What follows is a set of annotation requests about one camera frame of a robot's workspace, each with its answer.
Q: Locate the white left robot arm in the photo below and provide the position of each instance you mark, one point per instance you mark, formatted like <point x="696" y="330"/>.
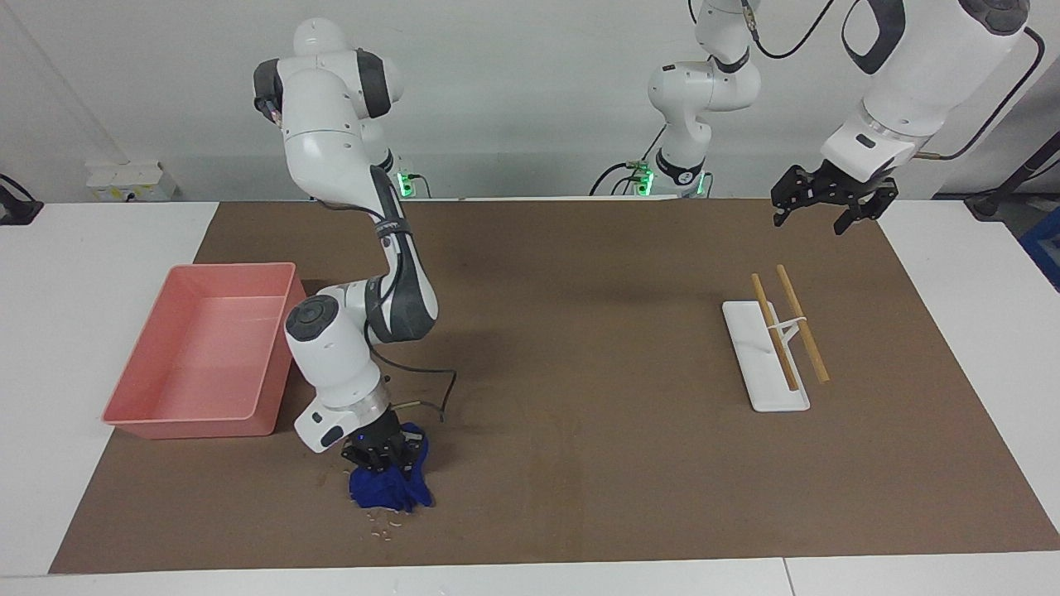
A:
<point x="919" y="74"/>

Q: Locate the black stand leg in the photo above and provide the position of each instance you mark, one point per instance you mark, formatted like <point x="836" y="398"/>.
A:
<point x="990" y="203"/>

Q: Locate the blue crate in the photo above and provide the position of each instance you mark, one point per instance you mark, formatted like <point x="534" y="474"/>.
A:
<point x="1045" y="244"/>

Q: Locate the white rack with wooden rods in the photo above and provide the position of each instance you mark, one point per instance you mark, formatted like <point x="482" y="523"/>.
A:
<point x="766" y="393"/>

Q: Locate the black clamp mount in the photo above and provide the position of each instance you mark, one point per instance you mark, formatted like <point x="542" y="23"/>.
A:
<point x="16" y="211"/>

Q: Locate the spilled water puddle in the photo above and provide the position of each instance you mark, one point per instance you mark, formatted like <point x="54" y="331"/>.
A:
<point x="383" y="532"/>

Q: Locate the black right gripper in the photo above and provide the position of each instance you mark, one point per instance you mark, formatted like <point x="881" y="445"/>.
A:
<point x="377" y="434"/>

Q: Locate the wooden rack rod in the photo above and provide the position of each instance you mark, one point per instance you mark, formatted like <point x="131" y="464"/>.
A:
<point x="815" y="356"/>
<point x="786" y="364"/>

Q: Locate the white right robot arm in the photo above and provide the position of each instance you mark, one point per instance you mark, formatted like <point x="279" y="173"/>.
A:
<point x="331" y="348"/>

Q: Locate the pink plastic bin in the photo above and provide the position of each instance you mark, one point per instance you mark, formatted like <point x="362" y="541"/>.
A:
<point x="199" y="356"/>

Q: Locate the brown table mat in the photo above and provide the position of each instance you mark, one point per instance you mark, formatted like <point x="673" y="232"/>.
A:
<point x="580" y="331"/>

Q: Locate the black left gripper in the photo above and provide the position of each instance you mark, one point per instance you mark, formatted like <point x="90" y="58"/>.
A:
<point x="845" y="178"/>

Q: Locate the blue towel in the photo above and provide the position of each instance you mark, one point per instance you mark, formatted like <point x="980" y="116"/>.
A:
<point x="389" y="492"/>

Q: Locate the white wall socket box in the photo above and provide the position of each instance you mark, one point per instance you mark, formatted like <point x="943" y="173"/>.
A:
<point x="124" y="178"/>

